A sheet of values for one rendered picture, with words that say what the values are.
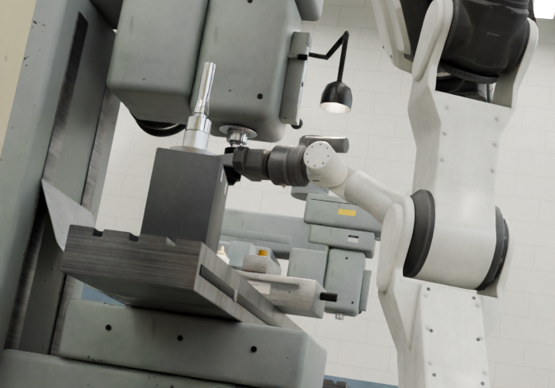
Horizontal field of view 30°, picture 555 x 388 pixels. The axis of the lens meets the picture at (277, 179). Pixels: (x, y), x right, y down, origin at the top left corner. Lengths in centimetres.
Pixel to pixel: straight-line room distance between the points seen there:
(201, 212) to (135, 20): 63
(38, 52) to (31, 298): 53
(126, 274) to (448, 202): 53
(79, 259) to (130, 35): 74
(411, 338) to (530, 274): 721
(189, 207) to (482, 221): 53
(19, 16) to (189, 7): 182
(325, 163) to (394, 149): 693
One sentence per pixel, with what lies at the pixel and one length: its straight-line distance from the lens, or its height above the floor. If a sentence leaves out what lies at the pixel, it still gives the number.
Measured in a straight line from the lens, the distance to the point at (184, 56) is 228.
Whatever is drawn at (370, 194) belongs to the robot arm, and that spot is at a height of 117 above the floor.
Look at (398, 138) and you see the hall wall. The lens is 909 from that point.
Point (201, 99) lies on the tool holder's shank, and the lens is 197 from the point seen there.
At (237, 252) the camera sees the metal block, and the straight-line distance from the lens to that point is 247.
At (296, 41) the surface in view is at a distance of 235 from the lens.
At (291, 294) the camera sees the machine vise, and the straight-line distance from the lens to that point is 238.
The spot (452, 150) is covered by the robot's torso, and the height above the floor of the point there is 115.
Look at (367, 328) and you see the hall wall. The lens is 876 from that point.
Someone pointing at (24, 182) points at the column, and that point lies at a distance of 220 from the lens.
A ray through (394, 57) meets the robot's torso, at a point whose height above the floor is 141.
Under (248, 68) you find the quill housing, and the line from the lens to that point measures 226.
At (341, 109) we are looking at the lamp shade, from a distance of 239.
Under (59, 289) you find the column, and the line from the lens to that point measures 243.
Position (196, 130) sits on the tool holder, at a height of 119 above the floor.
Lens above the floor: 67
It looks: 14 degrees up
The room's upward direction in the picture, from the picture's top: 9 degrees clockwise
